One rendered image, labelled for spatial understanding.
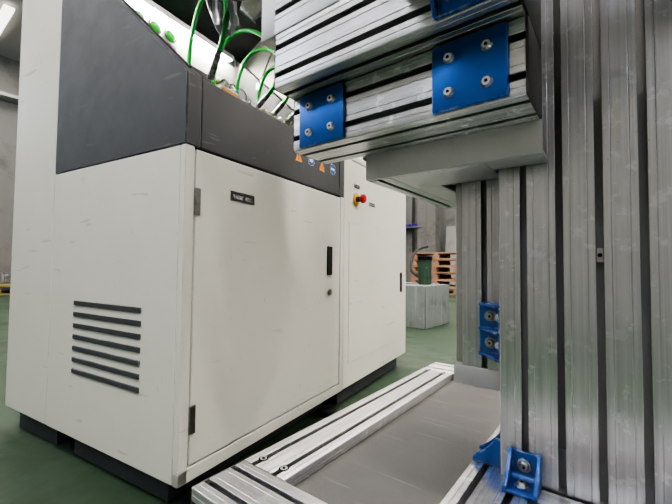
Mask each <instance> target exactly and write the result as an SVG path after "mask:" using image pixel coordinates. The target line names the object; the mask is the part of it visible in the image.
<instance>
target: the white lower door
mask: <svg viewBox="0 0 672 504"><path fill-rule="evenodd" d="M339 266H340V198H339V197H336V196H333V195H330V194H327V193H324V192H321V191H318V190H316V189H313V188H310V187H307V186H304V185H301V184H298V183H295V182H292V181H289V180H286V179H283V178H280V177H277V176H274V175H271V174H268V173H265V172H262V171H259V170H256V169H253V168H251V167H248V166H245V165H242V164H239V163H236V162H233V161H230V160H227V159H224V158H221V157H218V156H215V155H212V154H209V153H206V152H203V151H200V150H195V172H194V212H193V252H192V292H191V332H190V372H189V412H188V452H187V465H191V464H193V463H195V462H197V461H199V460H200V459H202V458H204V457H206V456H208V455H209V454H211V453H213V452H215V451H217V450H218V449H220V448H222V447H224V446H226V445H228V444H229V443H231V442H233V441H235V440H237V439H238V438H240V437H242V436H244V435H246V434H247V433H249V432H251V431H253V430H255V429H257V428H258V427H260V426H262V425H264V424H266V423H267V422H269V421H271V420H273V419H275V418H276V417H278V416H280V415H282V414H284V413H286V412H287V411H289V410H291V409H293V408H295V407H296V406H298V405H300V404H302V403H304V402H305V401H307V400H309V399H311V398H313V397H315V396H316V395H318V394H320V393H322V392H324V391H325V390H327V389H329V388H331V387H333V386H334V385H336V384H338V367H339Z"/></svg>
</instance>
